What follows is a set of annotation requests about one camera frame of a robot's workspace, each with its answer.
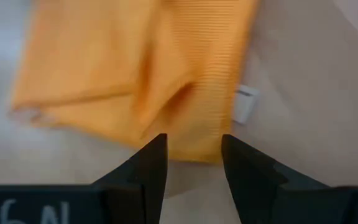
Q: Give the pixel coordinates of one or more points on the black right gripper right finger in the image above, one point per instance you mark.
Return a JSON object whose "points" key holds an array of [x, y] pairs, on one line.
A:
{"points": [[259, 193]]}

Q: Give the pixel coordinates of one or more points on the orange microfiber towel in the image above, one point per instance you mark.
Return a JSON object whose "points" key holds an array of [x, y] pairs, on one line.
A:
{"points": [[120, 62]]}

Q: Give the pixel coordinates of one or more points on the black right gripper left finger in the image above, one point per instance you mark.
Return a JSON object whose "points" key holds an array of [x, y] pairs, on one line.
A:
{"points": [[129, 193]]}

